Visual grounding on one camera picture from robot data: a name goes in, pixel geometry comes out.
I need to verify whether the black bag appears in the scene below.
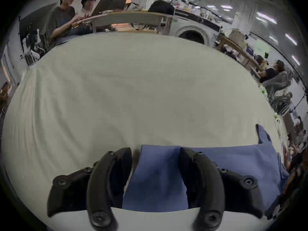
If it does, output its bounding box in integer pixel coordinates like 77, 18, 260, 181
148, 0, 175, 12

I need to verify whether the blue shirt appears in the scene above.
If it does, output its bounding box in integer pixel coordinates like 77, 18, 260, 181
122, 124, 289, 220

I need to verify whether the bed with pale sheet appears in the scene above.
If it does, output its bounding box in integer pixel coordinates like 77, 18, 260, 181
1, 32, 288, 231

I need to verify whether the white washing machine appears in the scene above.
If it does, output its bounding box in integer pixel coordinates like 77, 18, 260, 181
170, 15, 221, 48

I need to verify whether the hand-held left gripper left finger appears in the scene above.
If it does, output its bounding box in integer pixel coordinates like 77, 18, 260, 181
47, 147, 132, 231

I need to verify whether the wooden table with laptop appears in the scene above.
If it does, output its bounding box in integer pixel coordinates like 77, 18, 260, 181
80, 0, 174, 35

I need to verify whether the white robot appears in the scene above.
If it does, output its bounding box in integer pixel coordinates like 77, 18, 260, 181
21, 29, 46, 62

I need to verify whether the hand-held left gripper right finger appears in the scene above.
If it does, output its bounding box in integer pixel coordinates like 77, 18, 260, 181
179, 147, 264, 231

